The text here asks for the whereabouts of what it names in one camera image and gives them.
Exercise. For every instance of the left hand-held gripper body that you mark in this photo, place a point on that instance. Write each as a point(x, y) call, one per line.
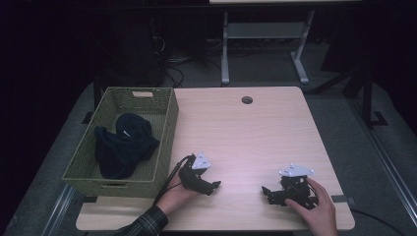
point(190, 175)

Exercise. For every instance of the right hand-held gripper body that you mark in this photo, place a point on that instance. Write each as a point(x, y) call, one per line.
point(296, 188)

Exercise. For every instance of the person's left hand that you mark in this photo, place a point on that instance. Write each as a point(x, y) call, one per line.
point(173, 196)

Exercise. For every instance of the person's right hand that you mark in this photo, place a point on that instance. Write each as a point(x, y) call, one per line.
point(319, 216)

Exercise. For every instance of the person's plaid left sleeve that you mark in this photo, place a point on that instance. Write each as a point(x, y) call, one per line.
point(147, 223)

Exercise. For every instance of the green woven basket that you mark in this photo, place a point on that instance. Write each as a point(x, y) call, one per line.
point(164, 108)

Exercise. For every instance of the dark navy cloth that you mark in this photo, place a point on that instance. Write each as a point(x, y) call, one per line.
point(121, 150)

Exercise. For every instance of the black metal stand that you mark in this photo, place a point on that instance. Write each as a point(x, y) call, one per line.
point(367, 98)

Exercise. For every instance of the black computer tower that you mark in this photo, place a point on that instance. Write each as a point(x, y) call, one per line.
point(137, 52)

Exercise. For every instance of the grey table edge bracket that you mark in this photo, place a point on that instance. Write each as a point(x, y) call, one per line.
point(341, 198)

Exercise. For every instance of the metal floor rail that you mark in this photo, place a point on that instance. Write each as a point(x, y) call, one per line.
point(59, 209)
point(390, 170)

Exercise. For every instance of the black metal post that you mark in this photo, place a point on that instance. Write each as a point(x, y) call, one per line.
point(97, 95)

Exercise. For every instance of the white metal table frame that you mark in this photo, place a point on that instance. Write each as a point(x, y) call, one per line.
point(262, 30)

